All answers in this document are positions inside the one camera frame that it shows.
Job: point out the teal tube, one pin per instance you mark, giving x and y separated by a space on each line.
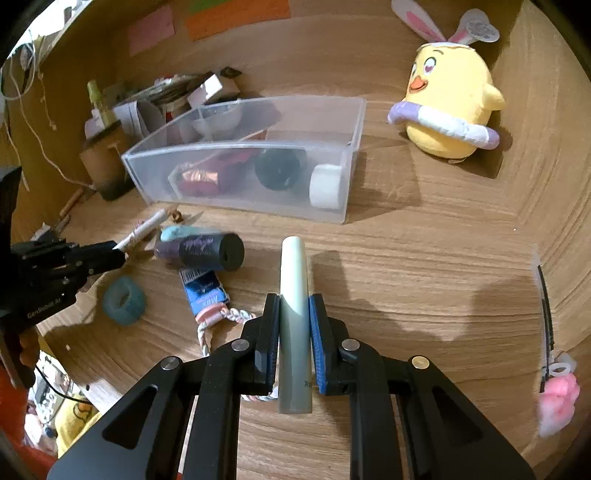
174 232

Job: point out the clear plastic storage bin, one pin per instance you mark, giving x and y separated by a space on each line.
328 128

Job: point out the orange paper note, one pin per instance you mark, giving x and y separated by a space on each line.
211 17

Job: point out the black bottle in bin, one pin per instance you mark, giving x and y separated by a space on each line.
279 169

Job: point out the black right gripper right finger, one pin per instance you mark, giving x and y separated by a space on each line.
407 417

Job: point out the pink paper note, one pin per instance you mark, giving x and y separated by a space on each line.
150 30

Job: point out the yellow chick plush toy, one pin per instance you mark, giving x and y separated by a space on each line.
450 95

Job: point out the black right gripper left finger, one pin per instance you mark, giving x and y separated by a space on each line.
180 420

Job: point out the blue small packet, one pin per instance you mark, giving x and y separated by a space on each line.
204 292

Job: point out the teal tape roll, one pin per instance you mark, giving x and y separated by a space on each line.
124 302

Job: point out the pink fluffy keychain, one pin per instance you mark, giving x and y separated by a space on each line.
559 388

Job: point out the red tea packet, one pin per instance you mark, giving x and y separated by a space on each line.
216 171

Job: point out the white paper box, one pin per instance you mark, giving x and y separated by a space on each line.
139 119

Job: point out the small white box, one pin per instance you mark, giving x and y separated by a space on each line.
205 92

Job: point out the green spray bottle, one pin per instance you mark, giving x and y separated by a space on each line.
95 96

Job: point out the pale green stick tube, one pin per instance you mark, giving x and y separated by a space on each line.
295 395

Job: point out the white bowl of trinkets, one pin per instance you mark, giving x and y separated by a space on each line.
217 122

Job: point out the purple black lip gloss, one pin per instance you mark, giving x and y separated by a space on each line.
216 251

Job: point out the stack of books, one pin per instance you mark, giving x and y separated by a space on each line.
168 91

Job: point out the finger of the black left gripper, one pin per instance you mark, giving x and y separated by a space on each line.
92 258

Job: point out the white clear pen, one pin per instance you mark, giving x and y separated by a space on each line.
142 230

